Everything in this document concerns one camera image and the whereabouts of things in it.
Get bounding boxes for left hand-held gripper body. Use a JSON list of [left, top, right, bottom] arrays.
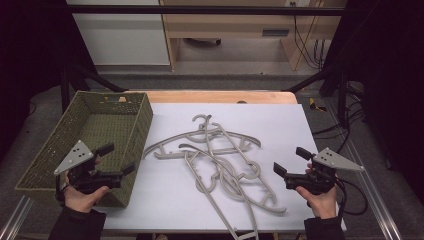
[[53, 139, 124, 195]]

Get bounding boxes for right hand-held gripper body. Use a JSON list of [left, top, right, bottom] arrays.
[[283, 147, 365, 196]]

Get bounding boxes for green woven basket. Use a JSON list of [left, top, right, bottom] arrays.
[[14, 90, 154, 208]]

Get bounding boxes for grey plastic clothes hanger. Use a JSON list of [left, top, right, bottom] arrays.
[[179, 143, 260, 240], [196, 114, 288, 214], [143, 114, 262, 161]]

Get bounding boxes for person's left hand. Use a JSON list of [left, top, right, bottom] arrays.
[[63, 176, 111, 214]]

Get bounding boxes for person's right hand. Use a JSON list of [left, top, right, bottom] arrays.
[[295, 185, 338, 220]]

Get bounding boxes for white table board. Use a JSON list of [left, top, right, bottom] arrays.
[[94, 102, 348, 233]]

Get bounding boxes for yellow and black tape piece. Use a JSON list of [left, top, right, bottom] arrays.
[[308, 97, 328, 113]]

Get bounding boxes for wooden table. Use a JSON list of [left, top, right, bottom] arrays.
[[126, 90, 298, 105]]

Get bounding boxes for black curtain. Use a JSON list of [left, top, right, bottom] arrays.
[[322, 0, 424, 196], [0, 0, 98, 161]]

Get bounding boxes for white cabinet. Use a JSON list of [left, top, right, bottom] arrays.
[[66, 0, 171, 66]]

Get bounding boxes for light wooden desk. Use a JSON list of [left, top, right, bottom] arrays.
[[159, 0, 348, 72]]

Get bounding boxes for black floor cables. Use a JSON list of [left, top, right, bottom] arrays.
[[311, 79, 366, 155]]

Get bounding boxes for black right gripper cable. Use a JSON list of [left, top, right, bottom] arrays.
[[334, 178, 370, 216]]

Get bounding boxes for aluminium rail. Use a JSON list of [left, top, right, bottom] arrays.
[[324, 99, 405, 240], [0, 194, 34, 240]]

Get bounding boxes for black metal frame strut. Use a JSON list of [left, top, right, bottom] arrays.
[[59, 63, 129, 112], [286, 63, 351, 128]]

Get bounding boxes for black cables under desk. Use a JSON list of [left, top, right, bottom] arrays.
[[292, 2, 332, 71]]

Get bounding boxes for grey drawer handle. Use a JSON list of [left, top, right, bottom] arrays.
[[261, 29, 291, 37]]

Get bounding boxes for black horizontal frame bar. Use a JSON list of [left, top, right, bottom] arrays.
[[64, 4, 346, 17]]

